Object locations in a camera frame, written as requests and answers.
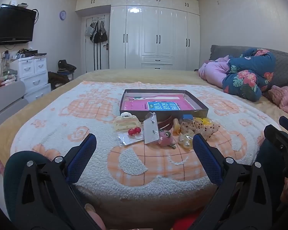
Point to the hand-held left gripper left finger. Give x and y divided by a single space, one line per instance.
82 155

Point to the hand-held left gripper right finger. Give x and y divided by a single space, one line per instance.
207 158

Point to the pearl hair clip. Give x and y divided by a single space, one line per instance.
186 142

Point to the pile of clear hair accessories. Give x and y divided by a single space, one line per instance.
204 129

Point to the small blue box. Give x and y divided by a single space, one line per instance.
187 118

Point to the orange spiral hair stick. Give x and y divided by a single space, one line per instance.
176 125

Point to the pink fluffy hair clip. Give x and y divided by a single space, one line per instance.
165 136

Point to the shallow cardboard box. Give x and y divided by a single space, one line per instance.
199 111

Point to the cream hair claw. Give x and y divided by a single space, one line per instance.
124 124

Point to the white earring card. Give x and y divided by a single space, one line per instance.
150 129

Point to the orange and white fleece blanket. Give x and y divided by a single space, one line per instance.
86 105

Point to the blue floral quilt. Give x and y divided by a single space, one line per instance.
247 79

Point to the blue booklet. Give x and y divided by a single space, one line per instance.
164 106

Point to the dark brown bag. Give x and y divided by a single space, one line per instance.
58 80

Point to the pink quilt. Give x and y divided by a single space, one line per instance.
213 73

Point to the dark clothes pile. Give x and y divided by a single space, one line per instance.
66 66

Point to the white drawer cabinet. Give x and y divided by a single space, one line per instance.
33 76

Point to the grey chair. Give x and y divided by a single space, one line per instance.
4 95

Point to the white door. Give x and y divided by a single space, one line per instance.
103 57

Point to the black striped hanging bag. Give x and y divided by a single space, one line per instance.
94 37

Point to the black hanging handbag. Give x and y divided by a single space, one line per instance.
103 36

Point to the pale hanging bag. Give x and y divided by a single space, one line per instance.
89 30

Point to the white wardrobe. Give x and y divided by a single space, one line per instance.
148 28

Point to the black flat television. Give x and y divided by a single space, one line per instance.
13 25

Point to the purple wall clock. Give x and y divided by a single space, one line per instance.
62 15

